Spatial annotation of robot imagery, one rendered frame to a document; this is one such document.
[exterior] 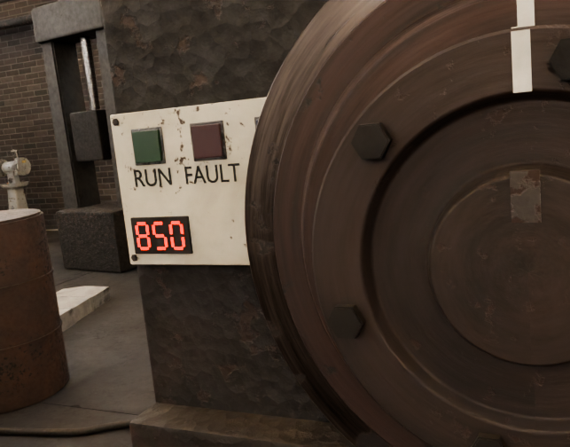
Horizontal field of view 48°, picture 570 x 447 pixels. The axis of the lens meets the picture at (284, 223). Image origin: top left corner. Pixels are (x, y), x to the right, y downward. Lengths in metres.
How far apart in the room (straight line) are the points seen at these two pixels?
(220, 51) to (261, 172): 0.22
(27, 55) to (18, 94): 0.55
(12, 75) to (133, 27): 8.75
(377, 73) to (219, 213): 0.32
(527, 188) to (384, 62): 0.14
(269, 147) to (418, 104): 0.17
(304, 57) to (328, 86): 0.04
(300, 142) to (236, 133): 0.20
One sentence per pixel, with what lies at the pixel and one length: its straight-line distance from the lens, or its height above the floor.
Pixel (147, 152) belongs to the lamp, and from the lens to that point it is 0.76.
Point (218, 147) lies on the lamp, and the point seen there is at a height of 1.19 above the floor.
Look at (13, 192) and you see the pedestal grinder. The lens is 9.16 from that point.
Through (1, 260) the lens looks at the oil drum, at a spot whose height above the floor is 0.71.
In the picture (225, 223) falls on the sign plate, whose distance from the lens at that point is 0.72.
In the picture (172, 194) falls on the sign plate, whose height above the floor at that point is 1.14.
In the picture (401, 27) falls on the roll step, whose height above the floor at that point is 1.27.
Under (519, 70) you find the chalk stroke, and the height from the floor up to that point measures 1.23.
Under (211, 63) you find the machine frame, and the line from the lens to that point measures 0.74.
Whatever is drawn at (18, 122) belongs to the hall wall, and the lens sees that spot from 9.52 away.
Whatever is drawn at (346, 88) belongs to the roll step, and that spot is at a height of 1.23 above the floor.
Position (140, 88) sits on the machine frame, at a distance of 0.79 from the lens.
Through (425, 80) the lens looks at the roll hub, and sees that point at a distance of 0.41.
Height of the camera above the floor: 1.22
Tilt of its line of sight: 9 degrees down
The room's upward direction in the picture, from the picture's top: 6 degrees counter-clockwise
